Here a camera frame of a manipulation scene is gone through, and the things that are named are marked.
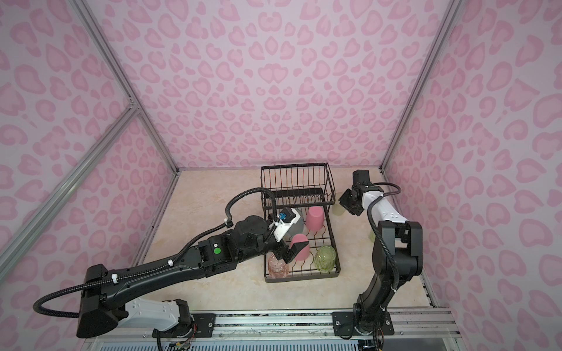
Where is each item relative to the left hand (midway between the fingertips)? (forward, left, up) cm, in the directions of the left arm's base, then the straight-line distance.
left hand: (301, 228), depth 65 cm
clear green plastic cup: (+12, -33, -30) cm, 46 cm away
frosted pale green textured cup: (+19, -17, -20) cm, 33 cm away
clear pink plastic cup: (-3, +8, -24) cm, 26 cm away
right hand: (+23, -20, -19) cm, 36 cm away
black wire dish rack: (+24, -5, -11) cm, 27 cm away
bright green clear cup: (-2, -9, -19) cm, 22 cm away
